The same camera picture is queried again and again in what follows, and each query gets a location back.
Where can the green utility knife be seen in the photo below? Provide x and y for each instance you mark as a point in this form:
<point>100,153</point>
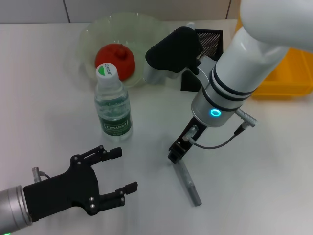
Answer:
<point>190,24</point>

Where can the red-orange fruit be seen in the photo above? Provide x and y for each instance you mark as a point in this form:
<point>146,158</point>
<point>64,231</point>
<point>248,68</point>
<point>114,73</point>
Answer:
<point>117,55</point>

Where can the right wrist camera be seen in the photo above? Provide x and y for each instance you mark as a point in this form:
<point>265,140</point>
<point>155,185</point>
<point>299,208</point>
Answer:
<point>173,51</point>

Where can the black mesh pen holder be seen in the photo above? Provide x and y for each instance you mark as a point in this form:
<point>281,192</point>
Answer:
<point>210,41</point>

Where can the grey pen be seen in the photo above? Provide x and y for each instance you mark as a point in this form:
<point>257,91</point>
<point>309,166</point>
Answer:
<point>188,183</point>

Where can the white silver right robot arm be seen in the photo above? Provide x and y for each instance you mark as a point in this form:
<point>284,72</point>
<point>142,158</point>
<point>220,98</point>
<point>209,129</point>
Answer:
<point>244,61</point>

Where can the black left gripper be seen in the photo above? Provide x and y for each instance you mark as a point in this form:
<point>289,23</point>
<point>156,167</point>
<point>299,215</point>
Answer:
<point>66,191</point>

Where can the green glass fruit plate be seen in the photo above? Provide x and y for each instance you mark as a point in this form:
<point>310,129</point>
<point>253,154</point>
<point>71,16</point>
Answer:
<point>137,31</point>

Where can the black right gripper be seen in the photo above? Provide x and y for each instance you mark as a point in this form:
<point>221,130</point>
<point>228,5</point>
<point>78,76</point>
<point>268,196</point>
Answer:
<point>192,134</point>

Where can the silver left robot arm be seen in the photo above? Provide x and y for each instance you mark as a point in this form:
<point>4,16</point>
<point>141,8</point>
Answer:
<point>12,208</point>

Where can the clear green-label water bottle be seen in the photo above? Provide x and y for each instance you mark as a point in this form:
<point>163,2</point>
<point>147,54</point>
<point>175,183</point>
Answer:
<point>113,107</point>

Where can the yellow plastic bin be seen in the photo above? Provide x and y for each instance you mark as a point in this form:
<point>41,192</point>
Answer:
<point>288,80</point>

